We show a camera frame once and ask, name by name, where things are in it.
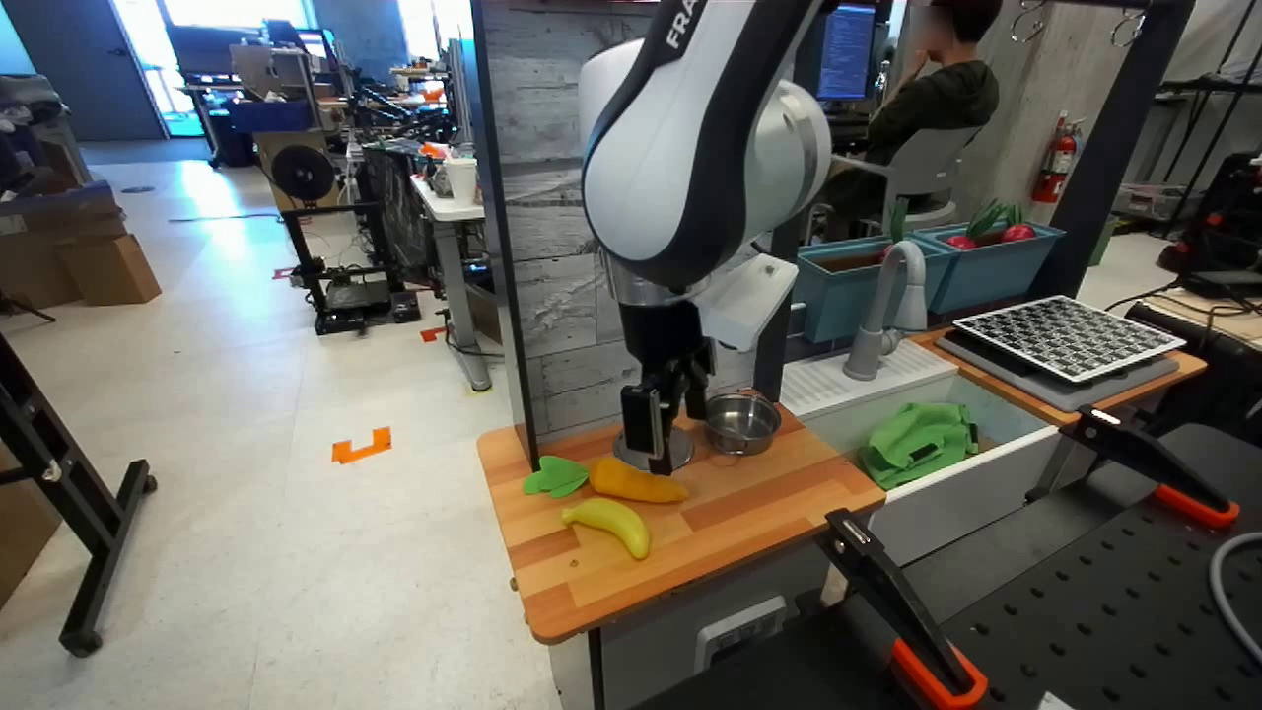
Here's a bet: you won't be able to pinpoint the white toy sink unit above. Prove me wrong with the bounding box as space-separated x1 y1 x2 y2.
781 343 1106 566

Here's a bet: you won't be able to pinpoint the grey office chair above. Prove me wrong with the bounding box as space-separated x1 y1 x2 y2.
832 122 987 243

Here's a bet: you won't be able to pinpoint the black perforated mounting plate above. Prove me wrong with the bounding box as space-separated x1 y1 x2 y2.
627 417 1262 710

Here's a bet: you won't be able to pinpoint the person in dark sweater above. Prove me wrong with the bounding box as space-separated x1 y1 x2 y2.
861 0 1008 168

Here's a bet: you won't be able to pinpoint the black stand leg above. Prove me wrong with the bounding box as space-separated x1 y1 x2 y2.
0 331 162 661

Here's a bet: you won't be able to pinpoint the teal planter box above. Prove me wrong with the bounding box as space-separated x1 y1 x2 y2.
793 231 927 355
915 225 1070 324

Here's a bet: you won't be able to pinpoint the white drawer cabinet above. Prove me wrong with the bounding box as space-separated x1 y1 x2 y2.
547 532 851 710

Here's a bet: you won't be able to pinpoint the grey toy faucet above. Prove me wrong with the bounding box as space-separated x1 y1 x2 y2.
841 238 930 386

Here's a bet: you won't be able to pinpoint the grey wood backsplash panel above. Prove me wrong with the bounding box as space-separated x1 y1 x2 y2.
475 0 677 449

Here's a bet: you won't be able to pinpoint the wooden side counter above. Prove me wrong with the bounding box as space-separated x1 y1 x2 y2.
915 324 1210 428

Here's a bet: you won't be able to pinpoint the yellow banana plushie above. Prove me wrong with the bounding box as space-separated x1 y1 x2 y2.
560 491 655 564

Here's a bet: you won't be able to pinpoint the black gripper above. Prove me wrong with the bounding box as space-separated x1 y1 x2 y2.
617 294 723 478

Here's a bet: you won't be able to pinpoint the large cardboard box stack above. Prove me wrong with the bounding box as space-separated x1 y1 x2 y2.
0 177 166 314

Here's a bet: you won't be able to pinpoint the red radish plushie green leaves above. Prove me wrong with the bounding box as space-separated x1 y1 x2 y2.
981 197 1045 251
944 209 989 255

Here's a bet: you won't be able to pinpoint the black white calibration board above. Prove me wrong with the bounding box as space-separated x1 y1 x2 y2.
952 293 1191 389

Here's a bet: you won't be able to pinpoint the black filament spool stand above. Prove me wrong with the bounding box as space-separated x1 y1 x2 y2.
253 126 425 339

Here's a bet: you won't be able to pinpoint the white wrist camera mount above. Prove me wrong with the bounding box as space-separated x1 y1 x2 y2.
692 251 806 360

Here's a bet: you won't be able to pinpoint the black clamp orange handle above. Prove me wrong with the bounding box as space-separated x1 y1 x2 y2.
813 509 994 710
1024 407 1245 535

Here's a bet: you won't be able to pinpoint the green plastic object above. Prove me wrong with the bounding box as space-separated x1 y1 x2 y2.
861 399 987 491

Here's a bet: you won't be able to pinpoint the wooden butcher block counter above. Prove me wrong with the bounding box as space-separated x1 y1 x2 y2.
475 401 886 648

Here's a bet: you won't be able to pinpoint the orange carrot plushie green leaves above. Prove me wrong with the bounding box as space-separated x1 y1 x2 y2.
521 449 694 509

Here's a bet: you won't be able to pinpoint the grey cable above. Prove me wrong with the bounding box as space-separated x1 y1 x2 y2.
1208 530 1262 632

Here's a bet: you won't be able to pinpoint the red fire extinguisher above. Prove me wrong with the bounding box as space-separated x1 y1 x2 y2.
1028 114 1083 209

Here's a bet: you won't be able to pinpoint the white desk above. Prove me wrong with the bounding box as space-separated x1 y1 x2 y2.
402 152 502 394

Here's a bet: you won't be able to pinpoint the blue computer monitor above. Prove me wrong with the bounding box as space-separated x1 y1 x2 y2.
813 0 884 109

